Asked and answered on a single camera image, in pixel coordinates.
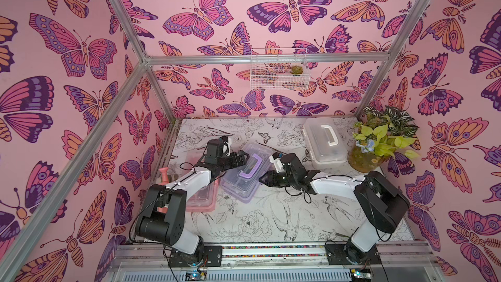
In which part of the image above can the small succulent in basket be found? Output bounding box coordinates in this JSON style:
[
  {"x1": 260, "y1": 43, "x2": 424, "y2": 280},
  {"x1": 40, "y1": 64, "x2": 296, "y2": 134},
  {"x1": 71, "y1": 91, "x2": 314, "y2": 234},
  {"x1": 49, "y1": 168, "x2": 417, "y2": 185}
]
[{"x1": 290, "y1": 65, "x2": 303, "y2": 75}]

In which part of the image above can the potted green plant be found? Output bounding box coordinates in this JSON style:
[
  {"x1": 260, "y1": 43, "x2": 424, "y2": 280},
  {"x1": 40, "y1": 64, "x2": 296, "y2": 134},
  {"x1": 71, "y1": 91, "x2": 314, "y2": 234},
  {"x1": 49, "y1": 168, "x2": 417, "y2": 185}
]
[{"x1": 347, "y1": 106, "x2": 419, "y2": 178}]

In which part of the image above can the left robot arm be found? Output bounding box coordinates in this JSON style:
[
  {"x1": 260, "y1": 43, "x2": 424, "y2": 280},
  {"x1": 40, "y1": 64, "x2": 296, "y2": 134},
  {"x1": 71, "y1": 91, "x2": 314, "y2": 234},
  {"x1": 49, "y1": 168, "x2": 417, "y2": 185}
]
[{"x1": 134, "y1": 136, "x2": 250, "y2": 261}]

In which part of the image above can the pink watering can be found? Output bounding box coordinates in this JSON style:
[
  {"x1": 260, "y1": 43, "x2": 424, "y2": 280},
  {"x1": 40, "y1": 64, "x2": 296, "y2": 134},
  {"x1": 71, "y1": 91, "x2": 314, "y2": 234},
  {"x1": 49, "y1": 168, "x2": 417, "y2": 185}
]
[{"x1": 159, "y1": 167, "x2": 170, "y2": 184}]

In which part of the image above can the white toolbox clear lid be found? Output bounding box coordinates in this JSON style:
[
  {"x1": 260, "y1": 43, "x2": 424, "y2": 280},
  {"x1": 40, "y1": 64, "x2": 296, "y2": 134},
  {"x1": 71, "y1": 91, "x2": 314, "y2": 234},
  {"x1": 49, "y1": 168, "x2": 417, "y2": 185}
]
[{"x1": 303, "y1": 117, "x2": 348, "y2": 170}]

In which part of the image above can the purple toolbox clear lid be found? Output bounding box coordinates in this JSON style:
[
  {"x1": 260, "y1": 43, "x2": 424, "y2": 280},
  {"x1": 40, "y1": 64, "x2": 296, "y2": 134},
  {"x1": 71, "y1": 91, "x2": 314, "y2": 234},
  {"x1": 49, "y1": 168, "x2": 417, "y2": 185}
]
[{"x1": 220, "y1": 142, "x2": 274, "y2": 204}]

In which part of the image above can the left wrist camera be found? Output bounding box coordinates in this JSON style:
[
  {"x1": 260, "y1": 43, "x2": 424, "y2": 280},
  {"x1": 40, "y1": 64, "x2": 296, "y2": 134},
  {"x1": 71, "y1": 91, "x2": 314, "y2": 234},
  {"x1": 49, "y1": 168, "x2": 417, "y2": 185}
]
[{"x1": 220, "y1": 136, "x2": 232, "y2": 156}]

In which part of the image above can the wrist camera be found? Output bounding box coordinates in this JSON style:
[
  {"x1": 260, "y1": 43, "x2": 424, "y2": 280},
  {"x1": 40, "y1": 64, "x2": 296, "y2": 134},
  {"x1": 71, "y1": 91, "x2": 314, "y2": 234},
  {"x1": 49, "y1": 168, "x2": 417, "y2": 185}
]
[
  {"x1": 220, "y1": 136, "x2": 232, "y2": 156},
  {"x1": 269, "y1": 152, "x2": 284, "y2": 173}
]

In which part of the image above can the white wire basket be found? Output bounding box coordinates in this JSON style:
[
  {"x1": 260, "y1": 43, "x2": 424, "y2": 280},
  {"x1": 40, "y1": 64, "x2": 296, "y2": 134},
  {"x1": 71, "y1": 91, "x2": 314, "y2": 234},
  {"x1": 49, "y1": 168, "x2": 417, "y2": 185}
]
[{"x1": 249, "y1": 49, "x2": 311, "y2": 92}]

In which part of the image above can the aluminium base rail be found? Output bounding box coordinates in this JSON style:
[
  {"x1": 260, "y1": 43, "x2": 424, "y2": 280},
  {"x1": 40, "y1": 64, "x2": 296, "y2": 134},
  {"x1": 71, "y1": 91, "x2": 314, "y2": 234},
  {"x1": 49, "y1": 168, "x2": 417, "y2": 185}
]
[{"x1": 105, "y1": 241, "x2": 445, "y2": 281}]

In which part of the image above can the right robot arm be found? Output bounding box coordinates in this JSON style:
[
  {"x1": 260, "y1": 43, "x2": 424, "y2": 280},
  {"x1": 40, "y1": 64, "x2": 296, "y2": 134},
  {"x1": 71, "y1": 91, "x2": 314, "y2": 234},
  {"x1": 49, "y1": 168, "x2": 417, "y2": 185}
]
[{"x1": 259, "y1": 153, "x2": 410, "y2": 264}]

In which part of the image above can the pink toolbox clear lid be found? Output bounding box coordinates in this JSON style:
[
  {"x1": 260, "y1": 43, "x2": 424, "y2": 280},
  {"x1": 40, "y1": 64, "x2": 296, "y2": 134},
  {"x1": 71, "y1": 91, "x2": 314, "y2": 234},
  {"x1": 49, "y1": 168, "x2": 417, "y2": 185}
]
[{"x1": 168, "y1": 156, "x2": 220, "y2": 213}]

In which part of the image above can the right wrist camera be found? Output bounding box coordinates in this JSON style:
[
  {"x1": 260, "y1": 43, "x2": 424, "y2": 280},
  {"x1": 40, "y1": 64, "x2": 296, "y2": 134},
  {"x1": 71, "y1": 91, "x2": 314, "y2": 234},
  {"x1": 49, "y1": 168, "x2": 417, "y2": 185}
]
[{"x1": 269, "y1": 152, "x2": 284, "y2": 173}]

